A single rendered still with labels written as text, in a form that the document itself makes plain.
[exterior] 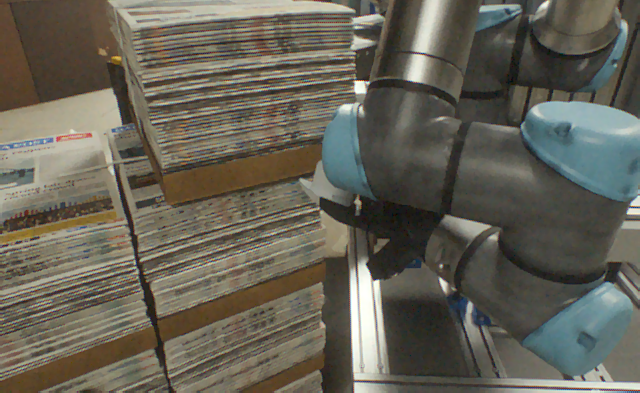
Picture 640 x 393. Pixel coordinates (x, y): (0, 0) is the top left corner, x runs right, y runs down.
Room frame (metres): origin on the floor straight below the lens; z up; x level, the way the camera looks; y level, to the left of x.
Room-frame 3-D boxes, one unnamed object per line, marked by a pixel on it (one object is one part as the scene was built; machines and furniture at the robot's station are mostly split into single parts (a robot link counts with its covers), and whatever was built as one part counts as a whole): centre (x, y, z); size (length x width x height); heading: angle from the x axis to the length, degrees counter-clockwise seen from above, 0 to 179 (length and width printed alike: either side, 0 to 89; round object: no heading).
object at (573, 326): (0.26, -0.18, 0.88); 0.11 x 0.08 x 0.09; 31
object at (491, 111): (0.78, -0.28, 0.87); 0.15 x 0.15 x 0.10
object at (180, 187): (0.61, 0.11, 0.86); 0.29 x 0.16 x 0.04; 118
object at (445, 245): (0.33, -0.14, 0.88); 0.08 x 0.05 x 0.08; 121
